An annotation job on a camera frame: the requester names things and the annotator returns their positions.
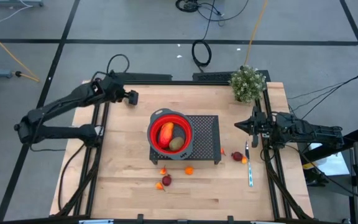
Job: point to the dark red toy pomegranate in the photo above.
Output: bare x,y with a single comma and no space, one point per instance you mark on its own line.
166,180
237,156

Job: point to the yellow-red toy mango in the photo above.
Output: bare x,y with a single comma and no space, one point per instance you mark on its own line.
166,135

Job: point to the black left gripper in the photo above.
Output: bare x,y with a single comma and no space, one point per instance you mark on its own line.
120,95

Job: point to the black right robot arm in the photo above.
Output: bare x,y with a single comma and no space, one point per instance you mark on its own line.
306,130

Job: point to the orange toy mandarin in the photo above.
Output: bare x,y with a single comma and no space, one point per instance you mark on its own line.
189,170

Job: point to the green plant in black pot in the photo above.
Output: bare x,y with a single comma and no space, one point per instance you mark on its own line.
247,84

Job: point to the brown toy kiwi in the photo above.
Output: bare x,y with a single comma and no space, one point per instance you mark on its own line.
176,143

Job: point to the small orange toy pear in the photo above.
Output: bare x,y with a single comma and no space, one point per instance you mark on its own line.
159,186
222,151

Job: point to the black camera stand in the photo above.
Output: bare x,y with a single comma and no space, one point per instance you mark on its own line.
354,137

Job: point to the black perforated metal riser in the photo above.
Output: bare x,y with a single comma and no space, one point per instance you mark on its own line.
207,137

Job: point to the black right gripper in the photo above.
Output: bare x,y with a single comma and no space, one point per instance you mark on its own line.
261,126

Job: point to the black vented box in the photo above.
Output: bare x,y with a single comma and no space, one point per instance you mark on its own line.
210,76
145,76

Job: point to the red colander with grey rim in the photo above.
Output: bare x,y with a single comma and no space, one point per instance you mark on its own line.
154,137

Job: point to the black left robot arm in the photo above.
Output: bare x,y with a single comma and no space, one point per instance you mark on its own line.
57,102

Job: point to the small yellow-orange toy pear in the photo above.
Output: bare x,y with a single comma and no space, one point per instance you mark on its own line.
163,171
244,160

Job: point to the white floor box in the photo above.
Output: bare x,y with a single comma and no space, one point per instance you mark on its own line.
334,165

